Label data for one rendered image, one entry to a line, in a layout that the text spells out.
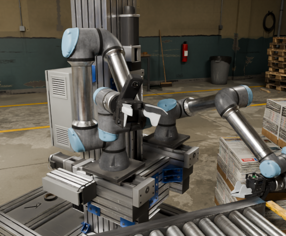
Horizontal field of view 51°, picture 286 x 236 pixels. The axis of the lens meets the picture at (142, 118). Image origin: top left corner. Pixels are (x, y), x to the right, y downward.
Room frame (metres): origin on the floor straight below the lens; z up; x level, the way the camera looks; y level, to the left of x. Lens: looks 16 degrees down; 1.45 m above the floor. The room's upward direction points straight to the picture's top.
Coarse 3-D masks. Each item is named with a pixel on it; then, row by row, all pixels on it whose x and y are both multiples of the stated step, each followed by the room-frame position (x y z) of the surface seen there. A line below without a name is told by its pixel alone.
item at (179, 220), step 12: (228, 204) 1.04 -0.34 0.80; (240, 204) 1.04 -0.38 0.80; (252, 204) 1.04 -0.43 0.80; (264, 204) 1.06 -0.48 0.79; (180, 216) 0.96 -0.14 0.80; (192, 216) 0.96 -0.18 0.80; (204, 216) 0.96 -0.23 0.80; (120, 228) 0.89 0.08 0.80; (132, 228) 0.89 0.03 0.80; (144, 228) 0.89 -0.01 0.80; (156, 228) 0.89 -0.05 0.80; (180, 228) 0.92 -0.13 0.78
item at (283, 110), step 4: (280, 108) 1.61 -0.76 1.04; (284, 108) 1.58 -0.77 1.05; (284, 112) 1.57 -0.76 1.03; (284, 116) 1.57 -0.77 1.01; (280, 120) 1.59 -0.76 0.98; (280, 124) 1.59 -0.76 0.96; (276, 128) 1.62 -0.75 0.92; (280, 128) 1.58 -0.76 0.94; (276, 132) 1.61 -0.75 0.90; (280, 132) 1.57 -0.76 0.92; (280, 136) 1.57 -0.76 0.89
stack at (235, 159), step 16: (224, 144) 1.65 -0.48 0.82; (240, 144) 1.62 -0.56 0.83; (272, 144) 1.61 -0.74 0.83; (224, 160) 1.64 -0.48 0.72; (240, 160) 1.40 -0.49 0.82; (256, 160) 1.40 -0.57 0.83; (240, 176) 1.38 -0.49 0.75; (256, 176) 1.38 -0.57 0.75; (224, 192) 1.60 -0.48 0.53; (272, 192) 1.39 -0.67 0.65
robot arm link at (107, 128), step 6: (102, 114) 1.04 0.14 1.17; (108, 114) 1.03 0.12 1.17; (102, 120) 1.04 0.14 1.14; (108, 120) 1.03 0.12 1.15; (114, 120) 1.04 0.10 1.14; (102, 126) 1.04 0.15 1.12; (108, 126) 1.03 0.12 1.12; (114, 126) 1.04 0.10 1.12; (102, 132) 1.04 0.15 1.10; (108, 132) 1.03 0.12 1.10; (114, 132) 1.04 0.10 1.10; (120, 132) 1.06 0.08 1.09; (102, 138) 1.04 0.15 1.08; (108, 138) 1.03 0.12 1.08; (114, 138) 1.04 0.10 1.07
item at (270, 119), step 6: (270, 102) 1.73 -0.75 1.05; (276, 102) 1.67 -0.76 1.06; (282, 102) 1.68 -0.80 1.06; (270, 108) 1.72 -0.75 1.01; (276, 108) 1.66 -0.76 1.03; (264, 114) 1.77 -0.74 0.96; (270, 114) 1.71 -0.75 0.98; (276, 114) 1.64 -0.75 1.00; (264, 120) 1.76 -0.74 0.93; (270, 120) 1.69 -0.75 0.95; (276, 120) 1.63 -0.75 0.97; (264, 126) 1.75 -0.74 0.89; (270, 126) 1.68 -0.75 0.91; (276, 126) 1.62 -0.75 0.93; (270, 132) 1.68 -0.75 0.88
